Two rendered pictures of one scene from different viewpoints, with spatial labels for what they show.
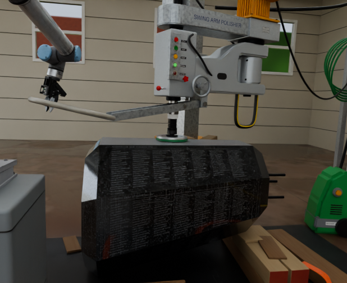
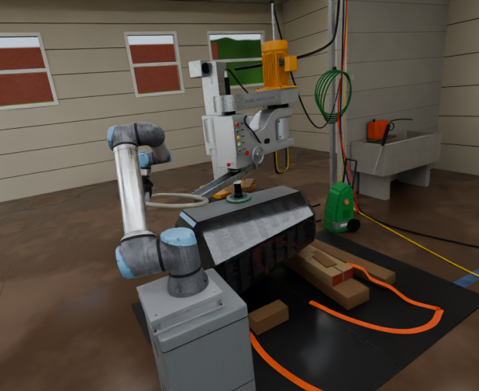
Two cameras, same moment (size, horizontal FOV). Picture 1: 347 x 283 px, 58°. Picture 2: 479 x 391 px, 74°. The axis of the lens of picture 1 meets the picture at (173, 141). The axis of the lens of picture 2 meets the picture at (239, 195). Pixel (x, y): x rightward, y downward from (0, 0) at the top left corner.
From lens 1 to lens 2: 1.02 m
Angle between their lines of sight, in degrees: 19
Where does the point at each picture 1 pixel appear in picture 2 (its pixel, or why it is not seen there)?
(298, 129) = not seen: hidden behind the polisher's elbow
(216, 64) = (262, 133)
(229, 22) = (267, 97)
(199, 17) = (248, 101)
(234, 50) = (272, 118)
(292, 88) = not seen: hidden behind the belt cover
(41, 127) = (26, 182)
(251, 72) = (283, 130)
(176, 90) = (241, 163)
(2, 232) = (245, 317)
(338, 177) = (345, 191)
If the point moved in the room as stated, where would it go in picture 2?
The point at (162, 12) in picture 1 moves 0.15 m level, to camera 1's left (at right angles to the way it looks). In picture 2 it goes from (221, 102) to (201, 105)
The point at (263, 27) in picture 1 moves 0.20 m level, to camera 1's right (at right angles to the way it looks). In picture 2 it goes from (287, 94) to (308, 92)
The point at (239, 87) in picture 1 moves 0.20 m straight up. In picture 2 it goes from (278, 145) to (277, 123)
